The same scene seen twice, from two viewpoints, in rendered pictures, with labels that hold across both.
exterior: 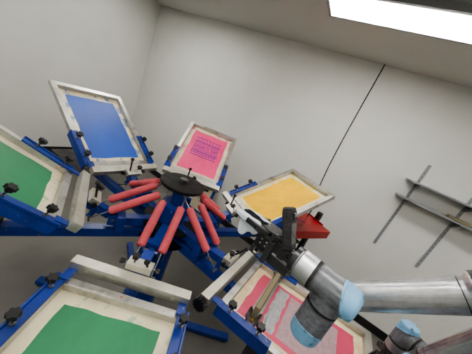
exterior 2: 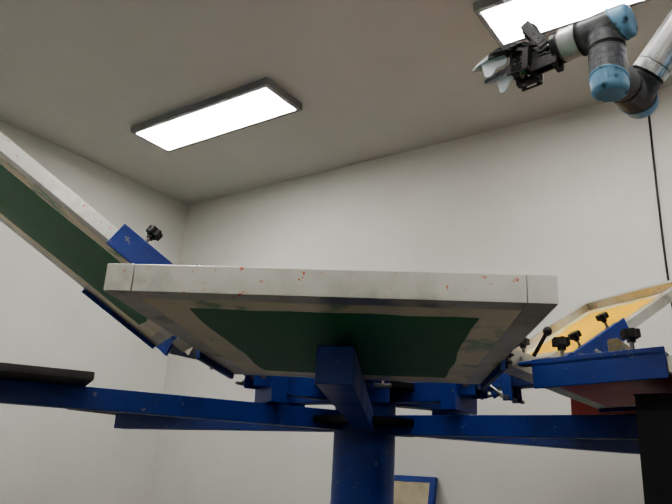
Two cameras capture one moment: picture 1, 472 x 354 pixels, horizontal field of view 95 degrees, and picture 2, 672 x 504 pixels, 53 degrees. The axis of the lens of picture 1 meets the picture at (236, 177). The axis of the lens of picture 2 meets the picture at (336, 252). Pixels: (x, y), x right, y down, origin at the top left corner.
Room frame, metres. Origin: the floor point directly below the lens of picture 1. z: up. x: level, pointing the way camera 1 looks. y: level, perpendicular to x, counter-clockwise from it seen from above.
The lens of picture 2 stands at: (-0.85, -0.03, 0.74)
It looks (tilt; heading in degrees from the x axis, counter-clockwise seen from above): 18 degrees up; 12
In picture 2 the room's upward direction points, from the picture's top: 3 degrees clockwise
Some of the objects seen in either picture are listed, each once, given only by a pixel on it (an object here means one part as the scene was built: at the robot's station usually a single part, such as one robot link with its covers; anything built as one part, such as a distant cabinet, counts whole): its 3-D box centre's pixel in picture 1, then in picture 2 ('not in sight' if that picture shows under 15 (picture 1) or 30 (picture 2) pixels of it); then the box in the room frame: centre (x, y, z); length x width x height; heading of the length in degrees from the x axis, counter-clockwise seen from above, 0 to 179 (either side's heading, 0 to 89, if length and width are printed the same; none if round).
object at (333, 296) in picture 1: (333, 291); (605, 30); (0.43, -0.31, 1.65); 0.11 x 0.08 x 0.09; 57
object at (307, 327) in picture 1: (314, 315); (611, 74); (0.45, -0.32, 1.56); 0.11 x 0.08 x 0.11; 147
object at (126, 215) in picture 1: (169, 220); (365, 394); (1.40, 0.32, 0.99); 0.82 x 0.79 x 0.12; 67
